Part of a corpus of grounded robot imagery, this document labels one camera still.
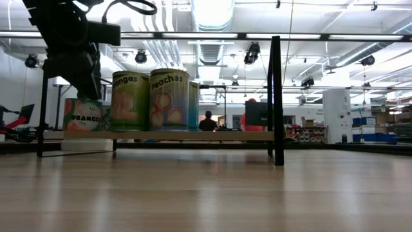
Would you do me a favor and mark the black left camera cable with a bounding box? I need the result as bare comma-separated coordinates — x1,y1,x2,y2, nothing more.
101,0,158,24

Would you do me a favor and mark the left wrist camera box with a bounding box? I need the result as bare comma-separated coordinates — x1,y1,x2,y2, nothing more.
86,21,122,47

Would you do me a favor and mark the white pillar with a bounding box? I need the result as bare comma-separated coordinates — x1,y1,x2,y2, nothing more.
323,89,353,144

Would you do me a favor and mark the black computer monitor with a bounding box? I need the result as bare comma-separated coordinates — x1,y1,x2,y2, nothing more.
244,101,269,127

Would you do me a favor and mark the black-framed wooden shelf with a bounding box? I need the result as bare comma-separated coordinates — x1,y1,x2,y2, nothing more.
37,35,285,167

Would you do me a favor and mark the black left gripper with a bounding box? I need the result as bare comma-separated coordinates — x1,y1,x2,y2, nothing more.
21,0,104,101

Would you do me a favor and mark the peaches tin can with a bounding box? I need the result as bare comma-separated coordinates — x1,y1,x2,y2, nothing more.
148,68,191,132

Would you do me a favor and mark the red and black machine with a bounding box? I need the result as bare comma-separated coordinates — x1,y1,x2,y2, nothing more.
0,103,36,143

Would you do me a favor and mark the blue storage bin rack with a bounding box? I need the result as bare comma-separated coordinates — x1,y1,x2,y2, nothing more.
351,115,399,144

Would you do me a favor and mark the tall green oranges can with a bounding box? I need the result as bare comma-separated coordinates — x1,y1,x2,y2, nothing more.
110,70,151,132

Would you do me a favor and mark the black aluminium rig frame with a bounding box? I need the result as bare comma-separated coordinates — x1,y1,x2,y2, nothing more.
0,30,412,157

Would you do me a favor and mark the small parts bin rack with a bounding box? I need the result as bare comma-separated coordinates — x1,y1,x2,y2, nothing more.
285,125,326,144

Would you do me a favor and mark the person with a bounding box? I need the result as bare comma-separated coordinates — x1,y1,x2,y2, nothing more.
198,110,219,132
239,97,268,144

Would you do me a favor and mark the background storage shelving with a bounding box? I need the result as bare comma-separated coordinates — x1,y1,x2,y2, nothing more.
370,96,412,144

